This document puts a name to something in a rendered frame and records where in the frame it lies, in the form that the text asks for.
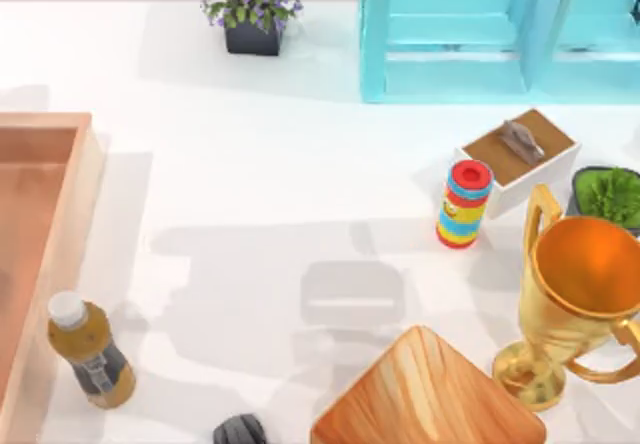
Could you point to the dark grey ribbed object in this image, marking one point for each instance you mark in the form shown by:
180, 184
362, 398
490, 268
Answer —
241, 429

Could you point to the purple flower plant pot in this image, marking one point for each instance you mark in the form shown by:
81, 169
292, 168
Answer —
252, 16

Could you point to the light blue rack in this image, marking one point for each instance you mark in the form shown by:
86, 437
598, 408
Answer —
450, 34

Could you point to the stack of coloured rings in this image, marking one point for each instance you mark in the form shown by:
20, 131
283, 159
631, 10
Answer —
462, 206

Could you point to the white pot with grey rock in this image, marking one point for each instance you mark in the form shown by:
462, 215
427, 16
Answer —
520, 164

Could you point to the gold trophy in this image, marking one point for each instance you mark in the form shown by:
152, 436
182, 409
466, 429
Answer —
570, 294

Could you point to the salmon-coloured shallow box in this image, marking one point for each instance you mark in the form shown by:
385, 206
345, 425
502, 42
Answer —
35, 224

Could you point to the wooden board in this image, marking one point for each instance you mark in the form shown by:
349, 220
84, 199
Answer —
425, 394

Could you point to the green plant in dark pot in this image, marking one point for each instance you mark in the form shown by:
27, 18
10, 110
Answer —
607, 196

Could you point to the amber bottle with white cap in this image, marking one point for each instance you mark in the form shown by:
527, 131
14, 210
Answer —
90, 351

